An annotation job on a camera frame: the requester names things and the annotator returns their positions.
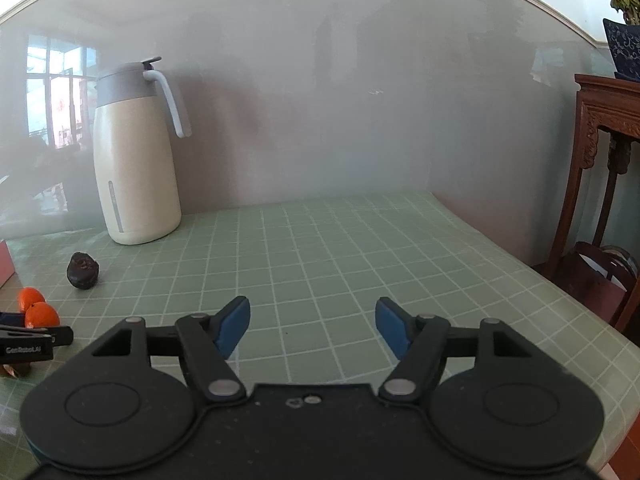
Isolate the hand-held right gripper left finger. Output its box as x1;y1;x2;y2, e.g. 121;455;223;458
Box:
92;296;251;403

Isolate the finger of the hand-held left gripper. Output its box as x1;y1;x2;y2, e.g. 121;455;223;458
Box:
0;312;75;348

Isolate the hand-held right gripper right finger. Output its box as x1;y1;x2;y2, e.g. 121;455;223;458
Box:
375;296;533;405

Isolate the orange tangerine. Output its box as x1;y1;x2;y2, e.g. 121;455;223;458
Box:
24;303;61;330
17;287;47;311

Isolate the orange and red cardboard box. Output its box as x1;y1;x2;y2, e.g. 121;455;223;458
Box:
0;240;17;289

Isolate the green checkered tablecloth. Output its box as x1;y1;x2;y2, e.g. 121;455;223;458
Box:
0;191;640;480

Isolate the white and grey thermos jug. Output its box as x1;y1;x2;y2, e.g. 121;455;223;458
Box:
92;56;192;247

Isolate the carved wooden stand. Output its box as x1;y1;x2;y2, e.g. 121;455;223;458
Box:
544;74;640;333

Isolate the blue and white flower pot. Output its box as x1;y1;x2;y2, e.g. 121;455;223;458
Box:
602;17;640;82

